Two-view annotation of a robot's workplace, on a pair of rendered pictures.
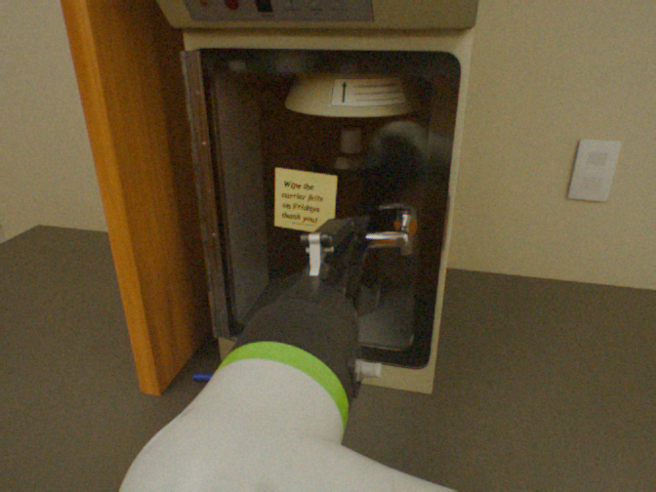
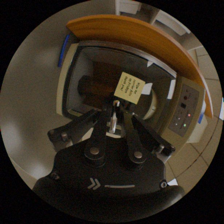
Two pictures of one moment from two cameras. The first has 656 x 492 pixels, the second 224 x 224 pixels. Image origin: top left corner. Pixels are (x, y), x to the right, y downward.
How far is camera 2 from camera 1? 0.44 m
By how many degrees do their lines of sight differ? 40
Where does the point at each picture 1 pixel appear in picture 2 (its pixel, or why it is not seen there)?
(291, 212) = (127, 80)
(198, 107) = (165, 67)
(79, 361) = (87, 12)
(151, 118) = (163, 53)
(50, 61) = not seen: hidden behind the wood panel
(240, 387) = not seen: outside the picture
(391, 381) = (58, 102)
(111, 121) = (177, 47)
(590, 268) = not seen: hidden behind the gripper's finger
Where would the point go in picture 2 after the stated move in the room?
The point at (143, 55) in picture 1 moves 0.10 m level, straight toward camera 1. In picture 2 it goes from (175, 63) to (190, 71)
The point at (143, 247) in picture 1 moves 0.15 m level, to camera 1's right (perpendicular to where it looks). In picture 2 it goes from (129, 26) to (116, 65)
